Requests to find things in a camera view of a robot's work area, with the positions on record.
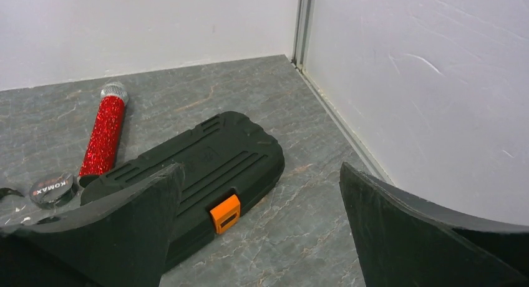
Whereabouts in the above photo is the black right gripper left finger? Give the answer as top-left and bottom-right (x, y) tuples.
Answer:
(1, 164), (184, 286)

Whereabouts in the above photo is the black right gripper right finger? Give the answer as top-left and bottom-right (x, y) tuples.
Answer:
(339, 162), (528, 286)

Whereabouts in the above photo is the black plastic tool case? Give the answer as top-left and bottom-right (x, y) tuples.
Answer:
(80, 111), (285, 270)

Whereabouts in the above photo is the steel claw hammer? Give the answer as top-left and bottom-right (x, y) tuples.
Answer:
(0, 188), (24, 200)

